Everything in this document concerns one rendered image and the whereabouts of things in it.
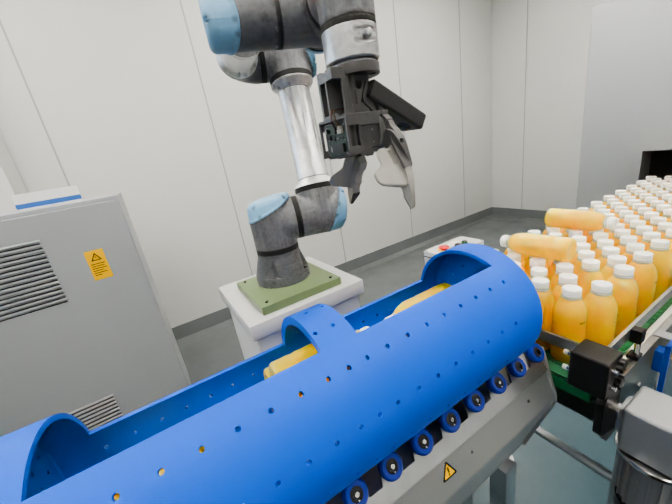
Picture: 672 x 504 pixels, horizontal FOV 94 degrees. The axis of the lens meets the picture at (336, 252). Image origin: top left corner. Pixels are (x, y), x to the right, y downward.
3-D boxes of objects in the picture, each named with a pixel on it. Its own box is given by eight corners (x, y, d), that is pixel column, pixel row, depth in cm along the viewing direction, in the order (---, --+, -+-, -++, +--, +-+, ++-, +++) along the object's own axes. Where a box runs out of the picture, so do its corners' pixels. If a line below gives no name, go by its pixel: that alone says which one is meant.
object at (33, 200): (21, 210, 151) (13, 195, 149) (81, 199, 165) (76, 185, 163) (18, 212, 142) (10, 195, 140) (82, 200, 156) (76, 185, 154)
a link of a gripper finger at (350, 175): (321, 198, 55) (329, 152, 49) (348, 191, 58) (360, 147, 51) (330, 209, 54) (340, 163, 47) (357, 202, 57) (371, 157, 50)
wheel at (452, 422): (432, 414, 61) (438, 414, 60) (447, 402, 63) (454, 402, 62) (444, 437, 60) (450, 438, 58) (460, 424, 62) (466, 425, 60)
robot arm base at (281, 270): (249, 279, 92) (241, 248, 88) (294, 263, 99) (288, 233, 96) (271, 294, 79) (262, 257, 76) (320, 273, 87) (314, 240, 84)
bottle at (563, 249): (572, 235, 84) (504, 227, 99) (564, 260, 84) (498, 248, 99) (581, 241, 88) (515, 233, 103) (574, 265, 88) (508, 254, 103)
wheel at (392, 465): (371, 459, 55) (376, 460, 53) (391, 444, 57) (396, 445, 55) (384, 486, 53) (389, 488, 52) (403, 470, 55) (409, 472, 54)
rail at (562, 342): (451, 304, 103) (451, 295, 102) (453, 303, 104) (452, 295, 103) (598, 363, 70) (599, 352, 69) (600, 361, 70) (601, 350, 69)
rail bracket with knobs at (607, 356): (556, 384, 73) (559, 346, 69) (572, 369, 76) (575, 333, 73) (609, 410, 64) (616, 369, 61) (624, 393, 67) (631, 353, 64)
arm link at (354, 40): (354, 42, 47) (391, 18, 40) (359, 76, 48) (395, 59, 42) (311, 42, 43) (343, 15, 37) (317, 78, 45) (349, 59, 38)
